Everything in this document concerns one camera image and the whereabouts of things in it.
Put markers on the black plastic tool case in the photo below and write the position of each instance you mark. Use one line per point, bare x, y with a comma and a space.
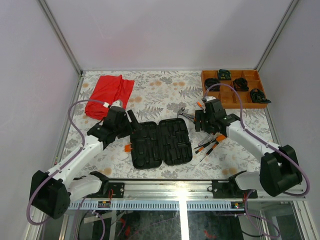
156, 143

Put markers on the small orange black screwdriver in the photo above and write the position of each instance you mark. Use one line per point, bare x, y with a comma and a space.
209, 151

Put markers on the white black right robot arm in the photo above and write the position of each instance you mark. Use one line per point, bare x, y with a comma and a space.
278, 164

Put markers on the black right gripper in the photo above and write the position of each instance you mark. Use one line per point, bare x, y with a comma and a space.
200, 116

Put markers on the large black handled screwdriver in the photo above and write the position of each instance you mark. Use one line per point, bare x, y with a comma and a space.
218, 138

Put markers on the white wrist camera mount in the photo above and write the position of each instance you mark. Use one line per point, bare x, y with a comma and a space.
209, 99
117, 103

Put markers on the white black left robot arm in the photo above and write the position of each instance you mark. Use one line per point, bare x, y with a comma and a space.
75, 160

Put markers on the orange black pliers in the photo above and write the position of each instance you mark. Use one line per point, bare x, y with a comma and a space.
189, 116

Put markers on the red folded cloth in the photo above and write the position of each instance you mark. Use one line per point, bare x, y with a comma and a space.
108, 89

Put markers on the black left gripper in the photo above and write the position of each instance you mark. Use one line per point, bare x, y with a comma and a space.
136, 125

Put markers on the steel claw hammer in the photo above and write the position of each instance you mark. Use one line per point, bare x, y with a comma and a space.
180, 112

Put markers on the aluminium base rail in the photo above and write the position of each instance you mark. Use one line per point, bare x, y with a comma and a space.
142, 194

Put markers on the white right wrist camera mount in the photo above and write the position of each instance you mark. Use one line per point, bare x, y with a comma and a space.
209, 99

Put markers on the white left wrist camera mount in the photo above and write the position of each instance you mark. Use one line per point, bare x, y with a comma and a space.
117, 103

